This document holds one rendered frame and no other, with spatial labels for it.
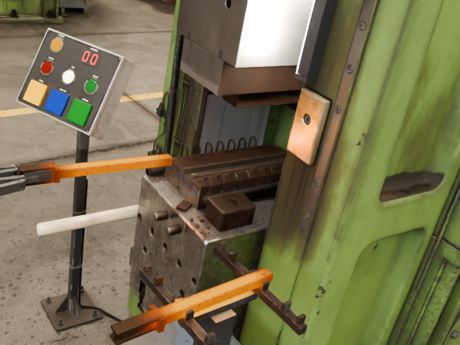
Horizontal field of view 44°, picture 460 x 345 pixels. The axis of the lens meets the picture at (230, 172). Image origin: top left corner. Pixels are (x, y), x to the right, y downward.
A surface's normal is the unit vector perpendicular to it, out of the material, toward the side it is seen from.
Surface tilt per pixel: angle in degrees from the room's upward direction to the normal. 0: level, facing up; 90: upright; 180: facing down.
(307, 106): 90
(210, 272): 90
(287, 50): 90
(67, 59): 60
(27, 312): 0
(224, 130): 90
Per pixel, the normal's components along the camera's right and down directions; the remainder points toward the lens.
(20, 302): 0.18, -0.87
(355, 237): 0.56, 0.48
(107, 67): -0.35, -0.15
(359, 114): -0.81, 0.14
